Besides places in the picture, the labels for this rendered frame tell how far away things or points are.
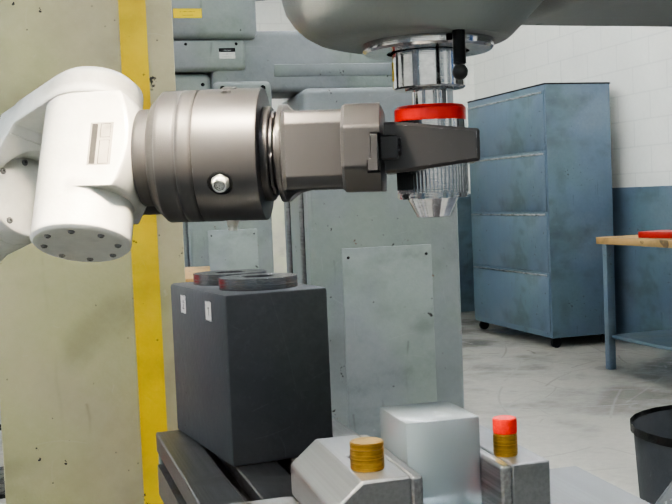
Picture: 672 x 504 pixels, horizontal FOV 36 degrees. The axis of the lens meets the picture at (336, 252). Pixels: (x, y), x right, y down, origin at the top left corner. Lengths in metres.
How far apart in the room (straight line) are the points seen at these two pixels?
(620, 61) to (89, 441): 6.51
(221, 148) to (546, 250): 7.32
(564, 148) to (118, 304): 5.93
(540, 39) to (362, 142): 8.83
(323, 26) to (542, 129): 7.31
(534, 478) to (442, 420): 0.07
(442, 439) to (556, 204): 7.26
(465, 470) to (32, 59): 1.82
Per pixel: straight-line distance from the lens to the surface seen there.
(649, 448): 2.57
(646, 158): 8.02
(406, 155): 0.65
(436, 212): 0.67
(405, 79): 0.67
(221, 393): 1.14
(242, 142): 0.65
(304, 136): 0.64
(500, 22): 0.65
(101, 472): 2.43
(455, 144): 0.65
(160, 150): 0.66
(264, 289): 1.13
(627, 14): 0.82
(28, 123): 0.76
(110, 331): 2.37
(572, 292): 8.02
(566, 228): 7.97
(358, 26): 0.63
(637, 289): 8.17
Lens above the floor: 1.21
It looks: 3 degrees down
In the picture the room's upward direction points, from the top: 2 degrees counter-clockwise
